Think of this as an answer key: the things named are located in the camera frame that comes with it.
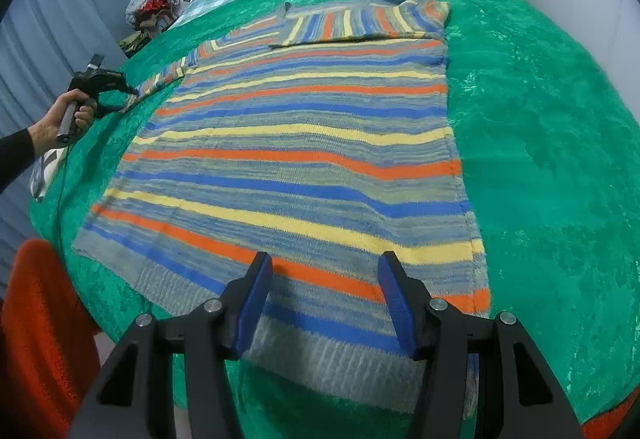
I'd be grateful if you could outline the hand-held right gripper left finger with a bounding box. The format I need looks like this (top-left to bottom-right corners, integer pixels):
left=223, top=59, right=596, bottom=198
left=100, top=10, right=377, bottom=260
left=67, top=251, right=274, bottom=439

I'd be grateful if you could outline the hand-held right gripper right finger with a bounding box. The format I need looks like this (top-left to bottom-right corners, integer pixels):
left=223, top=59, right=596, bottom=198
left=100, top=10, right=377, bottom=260
left=377, top=250, right=586, bottom=439

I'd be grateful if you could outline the striped knit sweater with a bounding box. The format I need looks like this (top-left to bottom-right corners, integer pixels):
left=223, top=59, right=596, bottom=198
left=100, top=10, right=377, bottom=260
left=71, top=0, right=493, bottom=422

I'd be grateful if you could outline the person's left forearm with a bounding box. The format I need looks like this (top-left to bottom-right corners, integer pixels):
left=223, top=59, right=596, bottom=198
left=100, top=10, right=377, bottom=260
left=0, top=128, right=38, bottom=195

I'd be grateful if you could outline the pile of clothes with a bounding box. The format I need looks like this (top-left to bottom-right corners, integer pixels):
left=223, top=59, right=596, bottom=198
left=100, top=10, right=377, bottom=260
left=119, top=0, right=183, bottom=59

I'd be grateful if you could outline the person's left hand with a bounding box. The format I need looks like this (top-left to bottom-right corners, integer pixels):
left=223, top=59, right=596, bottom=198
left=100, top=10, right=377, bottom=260
left=31, top=89, right=98, bottom=155

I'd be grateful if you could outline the grey-blue curtain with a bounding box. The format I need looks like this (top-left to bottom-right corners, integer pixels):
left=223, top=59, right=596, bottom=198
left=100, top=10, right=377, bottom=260
left=0, top=0, right=148, bottom=300

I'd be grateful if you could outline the green floral blanket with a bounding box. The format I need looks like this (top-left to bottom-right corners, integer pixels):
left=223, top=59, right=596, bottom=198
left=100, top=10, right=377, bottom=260
left=27, top=0, right=640, bottom=439

